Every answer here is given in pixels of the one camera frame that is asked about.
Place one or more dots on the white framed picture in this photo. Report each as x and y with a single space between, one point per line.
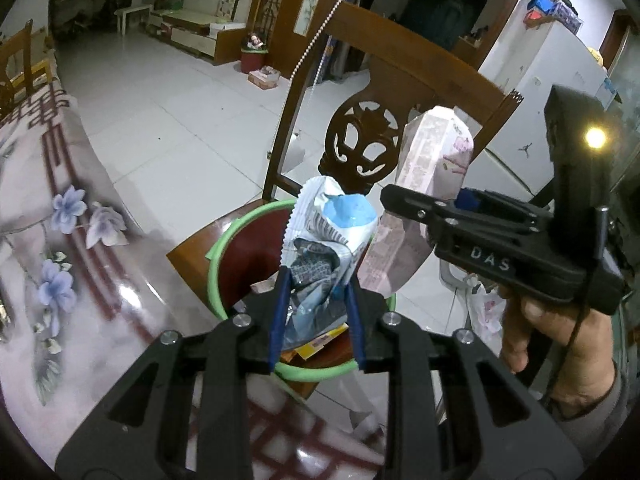
310 10

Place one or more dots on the white stool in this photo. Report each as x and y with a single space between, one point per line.
132 12

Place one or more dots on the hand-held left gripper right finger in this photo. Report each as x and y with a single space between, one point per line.
356 325

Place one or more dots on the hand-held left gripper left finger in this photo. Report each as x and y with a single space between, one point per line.
277 320

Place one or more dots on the blue white snack wrapper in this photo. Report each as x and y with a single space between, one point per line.
325 220

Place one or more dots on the red waste bin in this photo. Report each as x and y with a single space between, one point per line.
254 55

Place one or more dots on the green plastic basin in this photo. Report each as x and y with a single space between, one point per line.
250 240

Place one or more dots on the low television cabinet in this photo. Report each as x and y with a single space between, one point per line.
200 35

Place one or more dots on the wooden lattice partition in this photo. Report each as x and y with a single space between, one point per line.
272 5

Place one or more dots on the long pink carton box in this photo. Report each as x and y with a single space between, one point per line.
430 140

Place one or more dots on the small colourful picture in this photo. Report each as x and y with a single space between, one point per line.
227 6

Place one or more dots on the floral printed tablecloth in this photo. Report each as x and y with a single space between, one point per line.
75 310

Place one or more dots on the yellow carton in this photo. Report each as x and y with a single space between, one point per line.
320 342

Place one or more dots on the carved wooden chair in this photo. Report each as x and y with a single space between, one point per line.
400 70

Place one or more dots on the tissue box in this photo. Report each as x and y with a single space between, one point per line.
264 79

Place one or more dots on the person's right hand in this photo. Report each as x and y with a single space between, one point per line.
550 350

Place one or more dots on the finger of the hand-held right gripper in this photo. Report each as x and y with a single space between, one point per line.
470 199
410 202

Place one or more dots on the white refrigerator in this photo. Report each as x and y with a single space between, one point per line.
525 60

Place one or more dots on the blue storage box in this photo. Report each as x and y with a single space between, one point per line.
545 5

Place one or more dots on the person's right forearm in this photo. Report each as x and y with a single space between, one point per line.
595 425

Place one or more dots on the white printed plastic bag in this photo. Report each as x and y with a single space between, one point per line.
482 312

